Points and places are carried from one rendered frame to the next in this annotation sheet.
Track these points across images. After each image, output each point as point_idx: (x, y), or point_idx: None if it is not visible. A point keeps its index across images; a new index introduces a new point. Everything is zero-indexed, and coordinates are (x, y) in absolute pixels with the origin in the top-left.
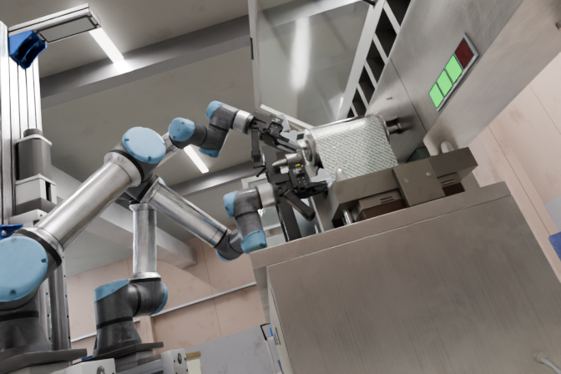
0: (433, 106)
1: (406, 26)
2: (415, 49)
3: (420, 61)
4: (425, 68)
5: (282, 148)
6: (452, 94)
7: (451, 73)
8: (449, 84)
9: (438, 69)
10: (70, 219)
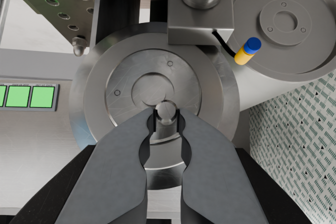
0: (62, 94)
1: (19, 201)
2: (31, 165)
3: (36, 147)
4: (35, 134)
5: (223, 177)
6: (23, 82)
7: (0, 95)
8: (12, 89)
9: (18, 115)
10: None
